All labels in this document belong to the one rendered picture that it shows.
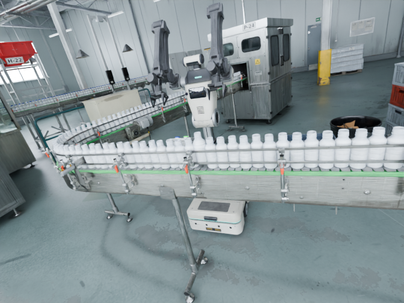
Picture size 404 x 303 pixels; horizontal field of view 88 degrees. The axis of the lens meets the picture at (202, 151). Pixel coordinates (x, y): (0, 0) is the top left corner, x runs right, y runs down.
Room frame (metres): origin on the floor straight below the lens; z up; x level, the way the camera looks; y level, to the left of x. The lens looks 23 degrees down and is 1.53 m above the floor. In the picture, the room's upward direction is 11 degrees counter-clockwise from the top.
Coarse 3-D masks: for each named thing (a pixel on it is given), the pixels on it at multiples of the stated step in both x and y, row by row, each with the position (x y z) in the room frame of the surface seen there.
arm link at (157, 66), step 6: (162, 24) 1.83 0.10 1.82; (156, 30) 1.82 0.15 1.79; (162, 30) 1.84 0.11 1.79; (156, 36) 1.80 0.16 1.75; (162, 36) 1.83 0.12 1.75; (156, 42) 1.78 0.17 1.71; (162, 42) 1.82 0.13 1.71; (156, 48) 1.75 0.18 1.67; (156, 54) 1.73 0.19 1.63; (156, 60) 1.71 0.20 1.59; (156, 66) 1.69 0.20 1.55; (162, 66) 1.72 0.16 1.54; (156, 72) 1.67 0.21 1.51
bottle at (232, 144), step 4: (228, 136) 0.97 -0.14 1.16; (232, 136) 0.98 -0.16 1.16; (228, 140) 0.96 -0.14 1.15; (232, 140) 0.95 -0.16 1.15; (228, 144) 0.96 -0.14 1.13; (232, 144) 0.95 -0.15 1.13; (236, 144) 0.95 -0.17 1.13; (228, 148) 0.95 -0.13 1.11; (232, 148) 0.94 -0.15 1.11; (236, 148) 0.94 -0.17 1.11; (228, 152) 0.95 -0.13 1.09; (232, 152) 0.94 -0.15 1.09; (236, 152) 0.94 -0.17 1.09; (228, 156) 0.96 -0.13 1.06; (232, 156) 0.94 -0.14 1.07; (236, 156) 0.94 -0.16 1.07; (232, 160) 0.94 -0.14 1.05; (236, 160) 0.94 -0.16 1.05; (232, 164) 0.94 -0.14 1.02; (236, 164) 0.94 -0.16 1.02
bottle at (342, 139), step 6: (342, 132) 0.77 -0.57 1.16; (348, 132) 0.76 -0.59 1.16; (336, 138) 0.80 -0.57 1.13; (342, 138) 0.77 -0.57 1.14; (348, 138) 0.76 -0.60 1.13; (336, 144) 0.78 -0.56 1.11; (342, 144) 0.76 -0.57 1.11; (348, 144) 0.75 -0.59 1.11; (336, 150) 0.77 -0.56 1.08; (342, 150) 0.76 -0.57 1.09; (348, 150) 0.75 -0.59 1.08; (336, 156) 0.77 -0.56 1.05; (342, 156) 0.75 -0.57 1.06; (348, 156) 0.75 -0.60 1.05
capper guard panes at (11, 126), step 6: (0, 102) 4.70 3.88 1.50; (0, 108) 4.65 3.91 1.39; (0, 114) 4.60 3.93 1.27; (6, 114) 4.69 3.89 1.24; (0, 120) 4.55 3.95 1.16; (6, 120) 4.64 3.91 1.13; (0, 126) 4.50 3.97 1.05; (6, 126) 4.58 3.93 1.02; (12, 126) 4.68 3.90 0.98; (0, 132) 4.45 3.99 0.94
